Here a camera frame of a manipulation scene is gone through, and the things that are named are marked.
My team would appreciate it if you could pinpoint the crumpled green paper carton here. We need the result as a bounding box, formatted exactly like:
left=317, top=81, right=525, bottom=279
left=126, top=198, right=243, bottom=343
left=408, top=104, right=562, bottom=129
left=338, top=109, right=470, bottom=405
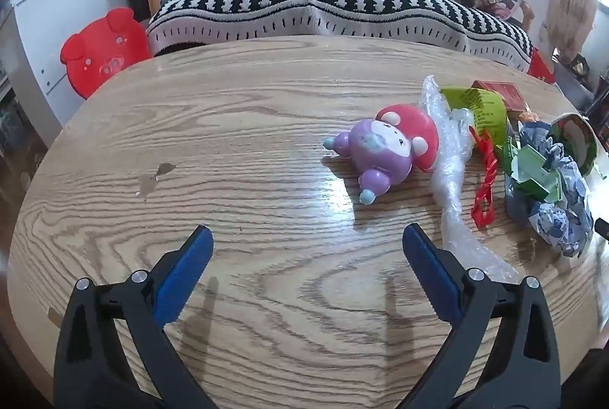
left=504, top=137, right=564, bottom=203

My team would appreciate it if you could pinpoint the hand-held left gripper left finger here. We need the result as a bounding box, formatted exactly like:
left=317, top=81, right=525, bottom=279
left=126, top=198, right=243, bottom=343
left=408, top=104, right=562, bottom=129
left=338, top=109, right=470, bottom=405
left=53, top=225, right=215, bottom=409

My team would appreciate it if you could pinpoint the purple and red toy figure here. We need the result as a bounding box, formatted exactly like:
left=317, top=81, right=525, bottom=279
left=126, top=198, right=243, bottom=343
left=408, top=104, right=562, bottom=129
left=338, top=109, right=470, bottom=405
left=324, top=103, right=439, bottom=205

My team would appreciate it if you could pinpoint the clear bubble wrap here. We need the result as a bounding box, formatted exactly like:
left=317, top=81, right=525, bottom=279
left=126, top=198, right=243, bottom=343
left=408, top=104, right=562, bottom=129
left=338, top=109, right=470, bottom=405
left=419, top=75, right=521, bottom=283

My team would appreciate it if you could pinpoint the plain red stool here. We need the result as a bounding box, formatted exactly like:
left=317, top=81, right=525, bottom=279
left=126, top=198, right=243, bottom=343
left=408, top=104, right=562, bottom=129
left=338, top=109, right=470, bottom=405
left=527, top=50, right=556, bottom=83

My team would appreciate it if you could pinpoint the pink printed pillow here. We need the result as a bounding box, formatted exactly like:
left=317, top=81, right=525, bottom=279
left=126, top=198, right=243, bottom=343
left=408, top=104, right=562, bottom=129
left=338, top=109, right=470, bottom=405
left=480, top=0, right=529, bottom=22

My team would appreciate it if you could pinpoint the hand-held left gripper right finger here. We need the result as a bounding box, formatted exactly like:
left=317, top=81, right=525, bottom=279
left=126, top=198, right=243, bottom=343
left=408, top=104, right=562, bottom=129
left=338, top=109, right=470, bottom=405
left=402, top=222, right=562, bottom=409

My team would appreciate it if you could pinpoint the red plastic strip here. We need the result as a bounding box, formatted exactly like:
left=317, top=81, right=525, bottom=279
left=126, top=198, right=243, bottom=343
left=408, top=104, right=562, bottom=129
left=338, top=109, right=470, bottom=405
left=469, top=126, right=500, bottom=229

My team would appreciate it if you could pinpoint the red pig-shaped stool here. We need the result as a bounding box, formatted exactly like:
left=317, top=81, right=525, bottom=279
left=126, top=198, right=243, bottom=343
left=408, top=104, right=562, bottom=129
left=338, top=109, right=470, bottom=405
left=60, top=8, right=153, bottom=100

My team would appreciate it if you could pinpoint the blue white wrapper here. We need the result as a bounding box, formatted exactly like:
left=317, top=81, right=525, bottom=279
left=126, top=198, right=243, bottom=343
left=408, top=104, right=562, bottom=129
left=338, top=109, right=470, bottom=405
left=504, top=121, right=595, bottom=257

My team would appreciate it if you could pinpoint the green snack packet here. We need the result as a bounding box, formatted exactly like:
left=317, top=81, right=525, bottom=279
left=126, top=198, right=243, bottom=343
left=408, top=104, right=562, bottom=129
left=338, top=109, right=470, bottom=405
left=440, top=86, right=512, bottom=153

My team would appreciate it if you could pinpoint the white cabinet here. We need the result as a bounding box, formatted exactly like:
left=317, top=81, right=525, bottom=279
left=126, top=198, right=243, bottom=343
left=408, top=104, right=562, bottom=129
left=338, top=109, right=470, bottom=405
left=10, top=0, right=158, bottom=129

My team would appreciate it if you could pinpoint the red cardboard box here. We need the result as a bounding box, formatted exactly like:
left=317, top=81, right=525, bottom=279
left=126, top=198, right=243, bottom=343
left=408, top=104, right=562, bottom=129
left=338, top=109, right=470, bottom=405
left=472, top=80, right=526, bottom=112

